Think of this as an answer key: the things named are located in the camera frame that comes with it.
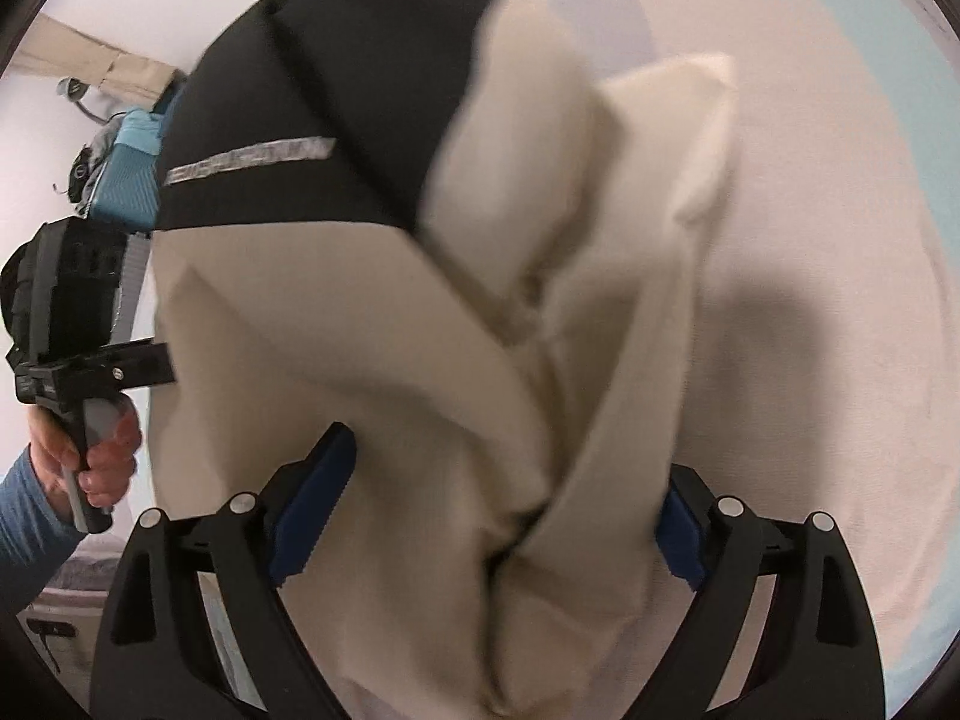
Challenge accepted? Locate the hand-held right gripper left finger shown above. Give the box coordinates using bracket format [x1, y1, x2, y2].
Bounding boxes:
[90, 422, 359, 720]

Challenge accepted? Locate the grey suitcase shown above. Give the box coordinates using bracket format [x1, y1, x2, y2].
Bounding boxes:
[111, 231, 153, 350]

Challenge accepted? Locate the person's left hand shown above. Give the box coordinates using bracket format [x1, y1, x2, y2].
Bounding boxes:
[27, 399, 145, 520]

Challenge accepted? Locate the striped printed bed sheet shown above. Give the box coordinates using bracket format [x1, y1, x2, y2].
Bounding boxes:
[330, 0, 960, 720]

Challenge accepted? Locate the blue ribbed suitcase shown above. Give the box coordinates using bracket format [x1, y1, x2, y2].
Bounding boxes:
[85, 107, 172, 232]

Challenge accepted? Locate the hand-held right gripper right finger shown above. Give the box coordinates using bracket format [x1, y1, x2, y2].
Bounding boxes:
[628, 463, 887, 720]

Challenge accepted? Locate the person's left forearm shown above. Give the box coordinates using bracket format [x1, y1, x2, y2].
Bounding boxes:
[0, 441, 85, 610]

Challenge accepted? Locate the pile of grey clothes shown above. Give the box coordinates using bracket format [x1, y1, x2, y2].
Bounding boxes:
[69, 116, 127, 205]

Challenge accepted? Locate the cream and black jacket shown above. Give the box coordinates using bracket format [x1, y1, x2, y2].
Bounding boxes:
[146, 0, 741, 720]

